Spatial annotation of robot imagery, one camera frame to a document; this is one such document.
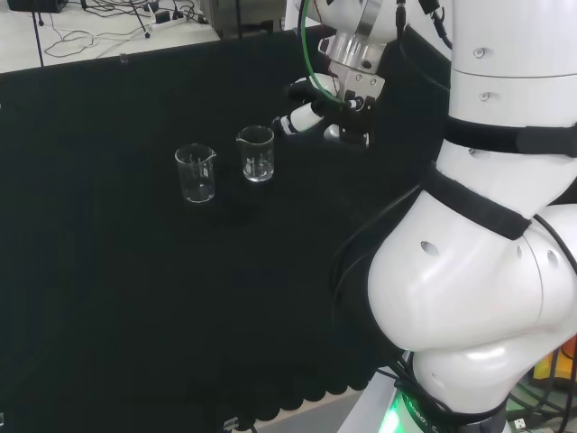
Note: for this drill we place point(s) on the silver usb plug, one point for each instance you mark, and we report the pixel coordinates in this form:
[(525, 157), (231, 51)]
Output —
[(520, 424)]

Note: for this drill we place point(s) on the black bench cloth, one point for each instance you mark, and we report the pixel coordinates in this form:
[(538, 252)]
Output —
[(135, 270)]

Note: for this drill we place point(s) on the black box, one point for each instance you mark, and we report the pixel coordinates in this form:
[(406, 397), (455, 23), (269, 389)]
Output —
[(36, 4)]

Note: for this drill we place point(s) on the black tripod leg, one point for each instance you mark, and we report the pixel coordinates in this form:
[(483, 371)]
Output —
[(142, 22)]

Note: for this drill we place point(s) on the clear glass beaker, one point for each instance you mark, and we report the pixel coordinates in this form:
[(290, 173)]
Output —
[(256, 173), (197, 195)]

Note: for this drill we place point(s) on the white power strip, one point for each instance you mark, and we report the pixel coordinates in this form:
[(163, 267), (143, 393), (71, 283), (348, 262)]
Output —
[(164, 24)]

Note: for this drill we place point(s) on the black tripod pole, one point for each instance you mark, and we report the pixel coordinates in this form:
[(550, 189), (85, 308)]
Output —
[(39, 40)]

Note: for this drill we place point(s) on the grey metal cabinet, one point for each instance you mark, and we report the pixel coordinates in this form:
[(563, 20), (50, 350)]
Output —
[(234, 15)]

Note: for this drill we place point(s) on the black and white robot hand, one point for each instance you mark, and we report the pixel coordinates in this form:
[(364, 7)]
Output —
[(356, 119)]

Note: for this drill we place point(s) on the yellow stop button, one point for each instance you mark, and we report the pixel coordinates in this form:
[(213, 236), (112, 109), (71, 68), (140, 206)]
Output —
[(545, 367)]

